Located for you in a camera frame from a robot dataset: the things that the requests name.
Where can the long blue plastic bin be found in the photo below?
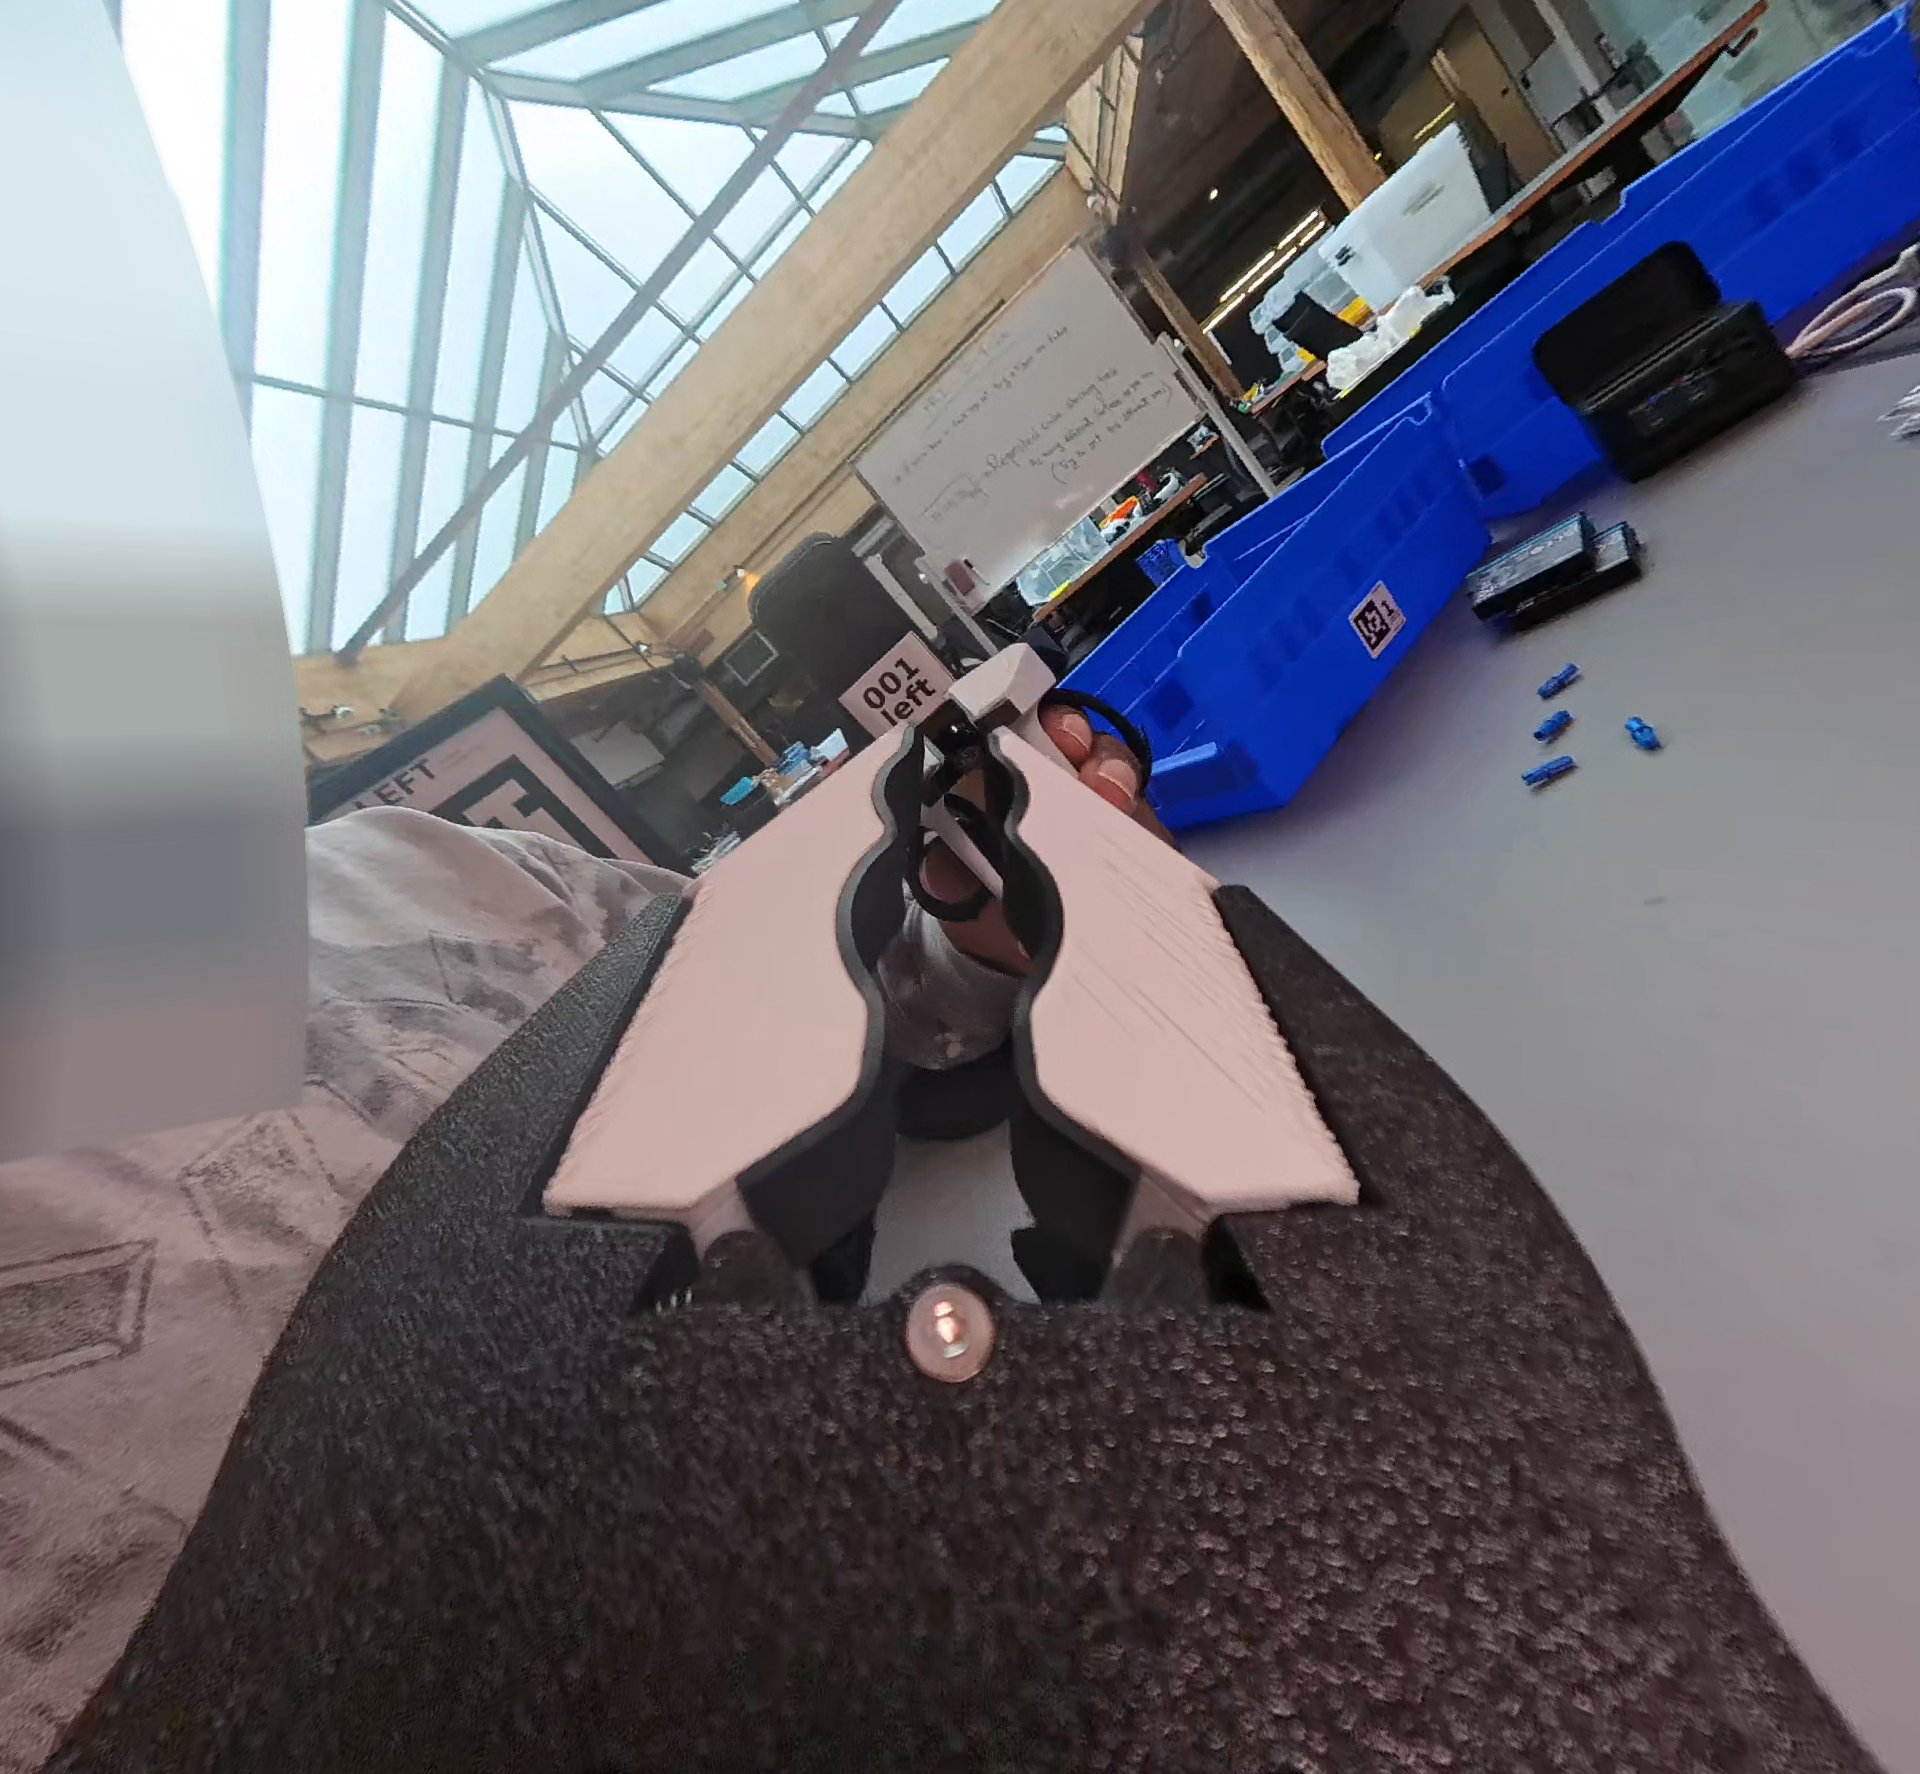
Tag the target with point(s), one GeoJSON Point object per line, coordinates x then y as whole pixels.
{"type": "Point", "coordinates": [1724, 198]}

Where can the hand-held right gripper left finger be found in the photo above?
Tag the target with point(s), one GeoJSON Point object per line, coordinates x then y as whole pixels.
{"type": "Point", "coordinates": [720, 1038]}

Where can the white plastic storage box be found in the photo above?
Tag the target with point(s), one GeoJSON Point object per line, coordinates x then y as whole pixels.
{"type": "Point", "coordinates": [1427, 215]}

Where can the wooden top workbench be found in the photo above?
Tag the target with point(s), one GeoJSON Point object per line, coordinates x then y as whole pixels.
{"type": "Point", "coordinates": [1679, 77]}

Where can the printed paper leaflet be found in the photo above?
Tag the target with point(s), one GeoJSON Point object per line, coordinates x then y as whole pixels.
{"type": "Point", "coordinates": [1906, 404]}

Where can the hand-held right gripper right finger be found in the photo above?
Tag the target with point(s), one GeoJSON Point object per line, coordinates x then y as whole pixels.
{"type": "Point", "coordinates": [1184, 1038]}

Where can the black battery pack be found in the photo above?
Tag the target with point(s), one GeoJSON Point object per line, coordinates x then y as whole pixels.
{"type": "Point", "coordinates": [1522, 570]}
{"type": "Point", "coordinates": [1615, 558]}

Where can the crumpled white plastic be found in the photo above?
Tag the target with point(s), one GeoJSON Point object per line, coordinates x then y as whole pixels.
{"type": "Point", "coordinates": [1387, 341]}

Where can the person's left forearm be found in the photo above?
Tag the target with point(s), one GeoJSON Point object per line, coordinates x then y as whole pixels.
{"type": "Point", "coordinates": [953, 1009]}

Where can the black framed marker board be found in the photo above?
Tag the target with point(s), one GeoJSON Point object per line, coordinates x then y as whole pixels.
{"type": "Point", "coordinates": [450, 791]}

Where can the person's left hand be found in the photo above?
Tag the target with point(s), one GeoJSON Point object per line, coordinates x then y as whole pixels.
{"type": "Point", "coordinates": [1104, 760]}

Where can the whiteboard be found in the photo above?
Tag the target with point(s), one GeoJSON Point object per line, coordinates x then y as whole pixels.
{"type": "Point", "coordinates": [1036, 423]}

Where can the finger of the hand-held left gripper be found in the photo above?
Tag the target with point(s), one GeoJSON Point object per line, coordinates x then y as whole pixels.
{"type": "Point", "coordinates": [1010, 687]}

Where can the black hard case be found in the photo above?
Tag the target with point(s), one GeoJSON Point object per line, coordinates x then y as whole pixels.
{"type": "Point", "coordinates": [1665, 378]}

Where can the blue bin with square sticker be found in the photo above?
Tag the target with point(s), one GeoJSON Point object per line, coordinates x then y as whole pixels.
{"type": "Point", "coordinates": [1274, 633]}

